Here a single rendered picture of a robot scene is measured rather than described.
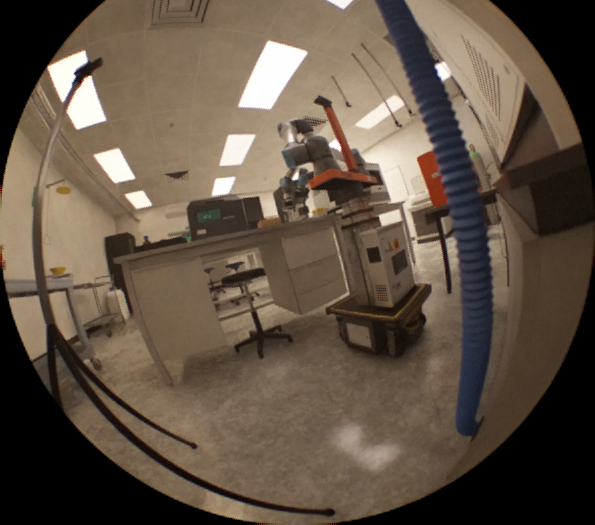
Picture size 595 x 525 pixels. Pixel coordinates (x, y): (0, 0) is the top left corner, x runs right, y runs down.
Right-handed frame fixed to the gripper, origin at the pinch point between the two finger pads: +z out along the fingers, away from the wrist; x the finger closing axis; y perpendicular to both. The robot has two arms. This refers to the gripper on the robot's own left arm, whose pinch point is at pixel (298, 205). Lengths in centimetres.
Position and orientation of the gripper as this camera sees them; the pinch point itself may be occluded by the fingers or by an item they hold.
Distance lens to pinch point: 158.7
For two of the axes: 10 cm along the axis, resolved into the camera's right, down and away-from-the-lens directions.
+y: -5.3, -4.7, 7.1
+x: -8.4, 1.8, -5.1
